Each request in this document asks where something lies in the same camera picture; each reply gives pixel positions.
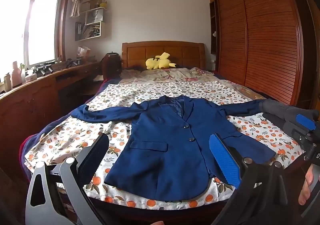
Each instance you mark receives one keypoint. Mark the small white figurine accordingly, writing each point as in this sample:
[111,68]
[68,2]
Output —
[214,34]

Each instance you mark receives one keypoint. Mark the white bottle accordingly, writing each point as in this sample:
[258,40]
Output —
[23,73]

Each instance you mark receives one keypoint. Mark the yellow plush toy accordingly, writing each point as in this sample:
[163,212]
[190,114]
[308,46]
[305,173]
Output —
[160,62]

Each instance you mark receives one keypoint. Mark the wooden louvred wardrobe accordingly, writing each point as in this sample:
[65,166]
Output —
[262,40]

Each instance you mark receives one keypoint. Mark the dark wooden chair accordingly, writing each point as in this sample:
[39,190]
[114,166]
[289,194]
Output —
[111,65]

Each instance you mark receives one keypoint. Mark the navy blue blazer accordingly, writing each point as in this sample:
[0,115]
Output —
[162,165]

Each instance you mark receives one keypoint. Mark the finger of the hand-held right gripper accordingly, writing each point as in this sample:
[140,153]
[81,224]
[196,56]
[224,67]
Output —
[275,110]
[305,121]

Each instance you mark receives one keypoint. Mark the wooden desk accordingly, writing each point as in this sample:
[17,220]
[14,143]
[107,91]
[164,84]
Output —
[30,105]

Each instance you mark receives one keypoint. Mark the floral quilt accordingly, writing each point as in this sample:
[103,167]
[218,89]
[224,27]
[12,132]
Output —
[175,75]

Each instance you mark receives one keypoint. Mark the window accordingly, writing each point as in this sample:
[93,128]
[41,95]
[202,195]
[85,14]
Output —
[42,27]

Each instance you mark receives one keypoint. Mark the orange and white snack bag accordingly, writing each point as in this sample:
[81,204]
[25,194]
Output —
[83,52]

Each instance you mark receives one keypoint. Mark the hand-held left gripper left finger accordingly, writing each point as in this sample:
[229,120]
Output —
[92,155]

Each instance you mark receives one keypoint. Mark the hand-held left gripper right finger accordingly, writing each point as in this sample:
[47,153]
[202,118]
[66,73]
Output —
[222,160]

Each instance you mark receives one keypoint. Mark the black gadgets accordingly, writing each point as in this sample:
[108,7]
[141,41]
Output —
[43,68]

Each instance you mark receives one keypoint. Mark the orange print bed sheet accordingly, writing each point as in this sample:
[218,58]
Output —
[62,137]

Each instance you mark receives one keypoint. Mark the person's right hand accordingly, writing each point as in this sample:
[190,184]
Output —
[306,193]

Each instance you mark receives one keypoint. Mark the wooden headboard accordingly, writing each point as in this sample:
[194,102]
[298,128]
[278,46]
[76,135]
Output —
[140,52]

